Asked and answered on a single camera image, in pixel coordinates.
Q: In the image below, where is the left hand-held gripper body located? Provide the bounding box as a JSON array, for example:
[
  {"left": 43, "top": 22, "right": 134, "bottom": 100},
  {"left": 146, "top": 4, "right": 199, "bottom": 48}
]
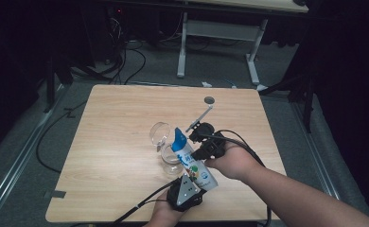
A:
[{"left": 167, "top": 173, "right": 207, "bottom": 212}]

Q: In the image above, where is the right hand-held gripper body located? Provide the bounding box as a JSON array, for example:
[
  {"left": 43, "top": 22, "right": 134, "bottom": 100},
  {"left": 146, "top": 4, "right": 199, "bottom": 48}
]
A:
[{"left": 185, "top": 104, "right": 228, "bottom": 160}]

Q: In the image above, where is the blue-capped white bottle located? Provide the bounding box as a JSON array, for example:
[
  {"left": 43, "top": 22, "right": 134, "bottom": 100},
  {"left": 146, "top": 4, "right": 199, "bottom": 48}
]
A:
[{"left": 171, "top": 127, "right": 220, "bottom": 192}]

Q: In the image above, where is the clear glass jar with lid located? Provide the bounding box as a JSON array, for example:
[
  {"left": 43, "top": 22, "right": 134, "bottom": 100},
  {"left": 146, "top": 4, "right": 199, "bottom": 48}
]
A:
[{"left": 149, "top": 121, "right": 186, "bottom": 176}]

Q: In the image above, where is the person's right hand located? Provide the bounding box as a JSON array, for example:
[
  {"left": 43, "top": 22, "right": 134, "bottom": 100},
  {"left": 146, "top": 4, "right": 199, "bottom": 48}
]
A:
[{"left": 204, "top": 141, "right": 263, "bottom": 184}]

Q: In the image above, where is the black metal stand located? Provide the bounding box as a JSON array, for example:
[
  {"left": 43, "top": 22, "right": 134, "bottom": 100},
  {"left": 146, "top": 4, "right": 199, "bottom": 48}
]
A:
[
  {"left": 257, "top": 71, "right": 317, "bottom": 134},
  {"left": 43, "top": 56, "right": 74, "bottom": 114}
]

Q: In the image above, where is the grey tape strip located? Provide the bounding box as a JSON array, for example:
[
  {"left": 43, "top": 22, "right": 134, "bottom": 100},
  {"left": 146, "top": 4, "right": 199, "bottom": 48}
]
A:
[{"left": 44, "top": 189, "right": 67, "bottom": 200}]

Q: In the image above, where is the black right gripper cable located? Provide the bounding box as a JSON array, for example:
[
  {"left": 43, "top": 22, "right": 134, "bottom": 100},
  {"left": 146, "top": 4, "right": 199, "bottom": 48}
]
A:
[{"left": 201, "top": 129, "right": 272, "bottom": 227}]

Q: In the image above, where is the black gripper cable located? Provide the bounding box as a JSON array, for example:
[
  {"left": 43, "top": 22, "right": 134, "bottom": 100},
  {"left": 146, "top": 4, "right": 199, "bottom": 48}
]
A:
[
  {"left": 201, "top": 129, "right": 272, "bottom": 227},
  {"left": 110, "top": 178, "right": 183, "bottom": 227}
]

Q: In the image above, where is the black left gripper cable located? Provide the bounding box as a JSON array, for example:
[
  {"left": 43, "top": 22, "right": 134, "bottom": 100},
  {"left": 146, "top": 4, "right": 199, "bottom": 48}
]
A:
[{"left": 110, "top": 178, "right": 183, "bottom": 227}]

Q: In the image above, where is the metal floor rail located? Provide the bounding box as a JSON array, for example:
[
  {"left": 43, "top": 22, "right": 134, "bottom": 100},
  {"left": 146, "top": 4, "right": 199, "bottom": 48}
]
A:
[
  {"left": 290, "top": 100, "right": 342, "bottom": 201},
  {"left": 0, "top": 84, "right": 71, "bottom": 227}
]

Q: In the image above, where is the white desk frame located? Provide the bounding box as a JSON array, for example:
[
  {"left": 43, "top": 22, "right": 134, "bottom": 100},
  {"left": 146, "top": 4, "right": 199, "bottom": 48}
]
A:
[{"left": 176, "top": 0, "right": 309, "bottom": 87}]

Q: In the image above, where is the bundle of black cables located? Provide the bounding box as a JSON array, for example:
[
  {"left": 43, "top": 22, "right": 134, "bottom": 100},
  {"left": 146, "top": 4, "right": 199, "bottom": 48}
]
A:
[{"left": 103, "top": 15, "right": 148, "bottom": 86}]

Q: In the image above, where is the long black floor cable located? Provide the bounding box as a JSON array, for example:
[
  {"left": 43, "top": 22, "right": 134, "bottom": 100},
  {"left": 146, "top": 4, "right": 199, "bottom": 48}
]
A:
[{"left": 35, "top": 99, "right": 89, "bottom": 174}]

